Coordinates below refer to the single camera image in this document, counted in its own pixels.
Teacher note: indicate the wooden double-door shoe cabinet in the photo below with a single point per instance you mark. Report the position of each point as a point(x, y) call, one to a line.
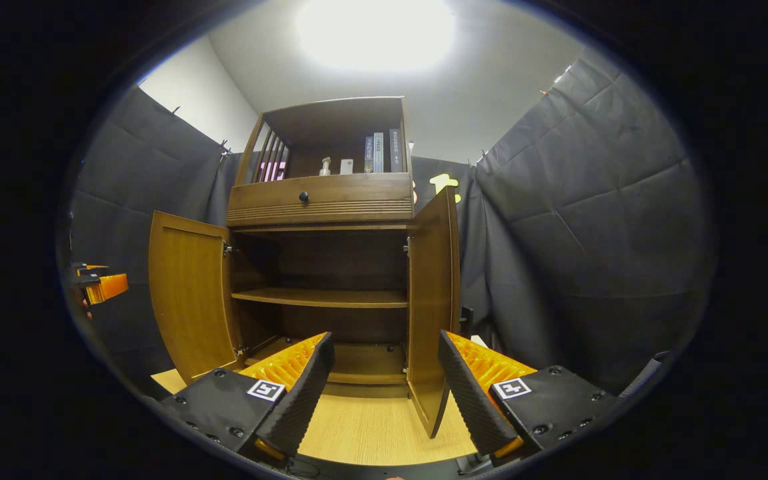
point(330, 260)

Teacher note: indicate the dark blue book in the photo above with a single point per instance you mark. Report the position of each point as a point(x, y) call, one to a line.
point(369, 155)

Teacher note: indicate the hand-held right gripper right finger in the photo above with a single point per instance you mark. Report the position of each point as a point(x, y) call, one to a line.
point(470, 400)

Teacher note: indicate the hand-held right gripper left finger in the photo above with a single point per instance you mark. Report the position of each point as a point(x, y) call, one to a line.
point(302, 400)

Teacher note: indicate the small white box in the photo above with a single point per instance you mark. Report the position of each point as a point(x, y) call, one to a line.
point(346, 166)

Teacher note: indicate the light grey book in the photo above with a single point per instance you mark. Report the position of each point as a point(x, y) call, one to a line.
point(378, 153)

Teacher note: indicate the white pump bottle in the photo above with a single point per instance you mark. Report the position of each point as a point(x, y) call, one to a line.
point(324, 168)

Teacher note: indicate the wooden inner cabinet shelf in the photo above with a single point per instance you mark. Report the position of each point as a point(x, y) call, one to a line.
point(317, 297)

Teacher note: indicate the dark grey book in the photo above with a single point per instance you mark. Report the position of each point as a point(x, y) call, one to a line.
point(395, 150)

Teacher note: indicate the wooden cabinet door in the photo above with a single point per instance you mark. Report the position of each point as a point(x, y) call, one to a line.
point(432, 300)
point(187, 293)

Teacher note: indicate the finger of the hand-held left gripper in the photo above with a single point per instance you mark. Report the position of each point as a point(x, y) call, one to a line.
point(109, 286)

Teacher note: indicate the black backdrop cloth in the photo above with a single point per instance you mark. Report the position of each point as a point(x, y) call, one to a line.
point(590, 233)

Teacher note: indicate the pink item behind slats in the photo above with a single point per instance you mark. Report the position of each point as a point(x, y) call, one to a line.
point(270, 171)

